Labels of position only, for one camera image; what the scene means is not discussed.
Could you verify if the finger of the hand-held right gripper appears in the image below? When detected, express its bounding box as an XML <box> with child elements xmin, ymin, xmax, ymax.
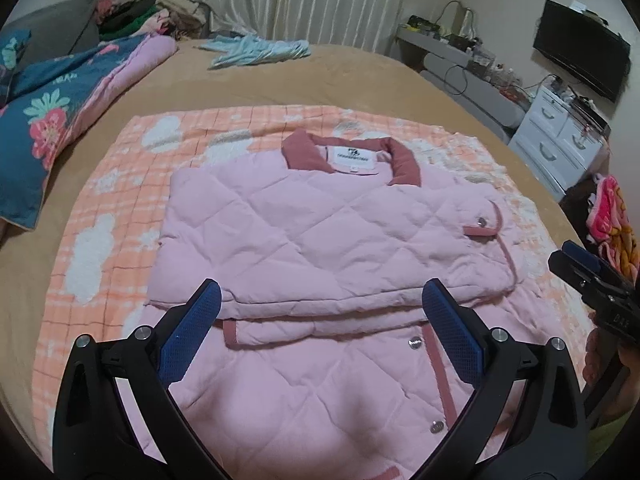
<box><xmin>547</xmin><ymin>251</ymin><xmax>632</xmax><ymax>313</ymax></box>
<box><xmin>561</xmin><ymin>240</ymin><xmax>640</xmax><ymax>288</ymax></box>

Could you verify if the dark cloth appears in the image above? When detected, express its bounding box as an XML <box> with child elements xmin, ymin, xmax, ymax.
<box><xmin>560</xmin><ymin>175</ymin><xmax>601</xmax><ymax>226</ymax></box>

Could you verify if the white striped curtain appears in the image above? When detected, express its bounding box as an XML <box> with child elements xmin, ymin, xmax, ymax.
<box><xmin>180</xmin><ymin>0</ymin><xmax>403</xmax><ymax>56</ymax></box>

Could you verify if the pile of clothes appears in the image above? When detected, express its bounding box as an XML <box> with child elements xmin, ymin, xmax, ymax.
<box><xmin>97</xmin><ymin>0</ymin><xmax>211</xmax><ymax>41</ymax></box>

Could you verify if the desk clutter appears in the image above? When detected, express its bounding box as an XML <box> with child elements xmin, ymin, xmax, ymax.
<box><xmin>407</xmin><ymin>12</ymin><xmax>531</xmax><ymax>106</ymax></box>

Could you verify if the blue floral quilt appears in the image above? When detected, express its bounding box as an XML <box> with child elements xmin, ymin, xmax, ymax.
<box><xmin>0</xmin><ymin>30</ymin><xmax>178</xmax><ymax>233</ymax></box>

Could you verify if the light blue garment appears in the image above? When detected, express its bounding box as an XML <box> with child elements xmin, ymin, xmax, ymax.
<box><xmin>197</xmin><ymin>35</ymin><xmax>311</xmax><ymax>70</ymax></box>

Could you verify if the pink yellow towel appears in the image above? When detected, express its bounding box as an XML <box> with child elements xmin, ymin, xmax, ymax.
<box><xmin>585</xmin><ymin>175</ymin><xmax>640</xmax><ymax>281</ymax></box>

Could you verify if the grey pillow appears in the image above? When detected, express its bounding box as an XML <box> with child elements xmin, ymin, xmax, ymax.
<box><xmin>10</xmin><ymin>0</ymin><xmax>101</xmax><ymax>56</ymax></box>

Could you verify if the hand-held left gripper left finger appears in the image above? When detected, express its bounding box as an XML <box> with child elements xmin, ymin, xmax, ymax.
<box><xmin>52</xmin><ymin>278</ymin><xmax>223</xmax><ymax>480</ymax></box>

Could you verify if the pink quilted jacket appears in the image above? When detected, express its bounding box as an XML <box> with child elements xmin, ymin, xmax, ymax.
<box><xmin>117</xmin><ymin>128</ymin><xmax>523</xmax><ymax>480</ymax></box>

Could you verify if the orange checked blanket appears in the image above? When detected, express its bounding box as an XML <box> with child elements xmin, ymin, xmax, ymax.
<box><xmin>32</xmin><ymin>105</ymin><xmax>601</xmax><ymax>461</ymax></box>

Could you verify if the person's right hand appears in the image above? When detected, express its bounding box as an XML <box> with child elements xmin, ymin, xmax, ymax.
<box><xmin>582</xmin><ymin>327</ymin><xmax>640</xmax><ymax>413</ymax></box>

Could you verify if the grey desk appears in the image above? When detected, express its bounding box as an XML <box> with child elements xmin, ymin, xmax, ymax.
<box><xmin>395</xmin><ymin>27</ymin><xmax>526</xmax><ymax>136</ymax></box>

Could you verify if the bed with brown sheet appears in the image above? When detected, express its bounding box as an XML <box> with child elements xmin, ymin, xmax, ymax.
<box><xmin>0</xmin><ymin>37</ymin><xmax>591</xmax><ymax>461</ymax></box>

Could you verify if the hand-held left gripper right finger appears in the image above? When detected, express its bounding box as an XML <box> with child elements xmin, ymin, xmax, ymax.
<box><xmin>421</xmin><ymin>278</ymin><xmax>588</xmax><ymax>480</ymax></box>

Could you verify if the black wall television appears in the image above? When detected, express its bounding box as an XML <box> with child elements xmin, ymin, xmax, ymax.
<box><xmin>532</xmin><ymin>0</ymin><xmax>632</xmax><ymax>103</ymax></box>

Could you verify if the white drawer cabinet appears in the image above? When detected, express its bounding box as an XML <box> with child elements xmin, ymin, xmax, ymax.
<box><xmin>507</xmin><ymin>87</ymin><xmax>611</xmax><ymax>201</ymax></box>

